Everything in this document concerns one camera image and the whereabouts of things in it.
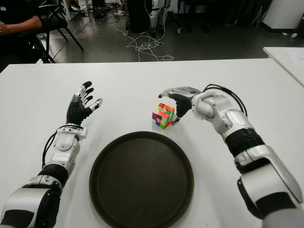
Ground black folding chair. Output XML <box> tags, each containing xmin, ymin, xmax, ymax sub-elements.
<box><xmin>28</xmin><ymin>0</ymin><xmax>84</xmax><ymax>64</ymax></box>

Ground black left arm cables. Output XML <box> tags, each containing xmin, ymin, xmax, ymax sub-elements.
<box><xmin>42</xmin><ymin>132</ymin><xmax>59</xmax><ymax>169</ymax></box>

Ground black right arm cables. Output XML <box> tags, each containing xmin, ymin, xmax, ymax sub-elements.
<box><xmin>201</xmin><ymin>83</ymin><xmax>248</xmax><ymax>118</ymax></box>

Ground multicoloured Rubik's cube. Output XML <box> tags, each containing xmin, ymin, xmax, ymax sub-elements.
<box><xmin>152</xmin><ymin>102</ymin><xmax>176</xmax><ymax>130</ymax></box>

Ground dark brown round plate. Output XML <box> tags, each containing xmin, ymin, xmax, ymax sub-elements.
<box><xmin>89</xmin><ymin>131</ymin><xmax>195</xmax><ymax>228</ymax></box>

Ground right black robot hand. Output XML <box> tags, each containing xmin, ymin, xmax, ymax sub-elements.
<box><xmin>158</xmin><ymin>86</ymin><xmax>202</xmax><ymax>125</ymax></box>

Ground white cabinet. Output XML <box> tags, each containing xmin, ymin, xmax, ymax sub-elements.
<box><xmin>262</xmin><ymin>0</ymin><xmax>304</xmax><ymax>30</ymax></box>

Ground bare person hand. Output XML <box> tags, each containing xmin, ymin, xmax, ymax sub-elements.
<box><xmin>0</xmin><ymin>20</ymin><xmax>10</xmax><ymax>36</ymax></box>

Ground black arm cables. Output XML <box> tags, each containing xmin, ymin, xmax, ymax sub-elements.
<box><xmin>201</xmin><ymin>83</ymin><xmax>248</xmax><ymax>118</ymax></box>
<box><xmin>42</xmin><ymin>132</ymin><xmax>59</xmax><ymax>169</ymax></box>

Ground tangled white floor cable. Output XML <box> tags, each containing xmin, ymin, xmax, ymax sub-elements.
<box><xmin>114</xmin><ymin>23</ymin><xmax>175</xmax><ymax>62</ymax></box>

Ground black equipment case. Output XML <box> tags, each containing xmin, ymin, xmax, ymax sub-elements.
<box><xmin>127</xmin><ymin>0</ymin><xmax>152</xmax><ymax>33</ymax></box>

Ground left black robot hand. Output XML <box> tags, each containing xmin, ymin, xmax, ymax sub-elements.
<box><xmin>66</xmin><ymin>81</ymin><xmax>104</xmax><ymax>126</ymax></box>

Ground white silver humanoid robot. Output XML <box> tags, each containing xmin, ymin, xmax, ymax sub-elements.
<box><xmin>149</xmin><ymin>0</ymin><xmax>168</xmax><ymax>33</ymax></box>

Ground seated person in black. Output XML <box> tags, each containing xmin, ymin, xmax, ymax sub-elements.
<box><xmin>0</xmin><ymin>0</ymin><xmax>69</xmax><ymax>64</ymax></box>

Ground white side table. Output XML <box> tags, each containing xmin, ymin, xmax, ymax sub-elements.
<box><xmin>262</xmin><ymin>47</ymin><xmax>304</xmax><ymax>86</ymax></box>

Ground bare person forearm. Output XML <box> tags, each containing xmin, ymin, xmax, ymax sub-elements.
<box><xmin>4</xmin><ymin>15</ymin><xmax>45</xmax><ymax>36</ymax></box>

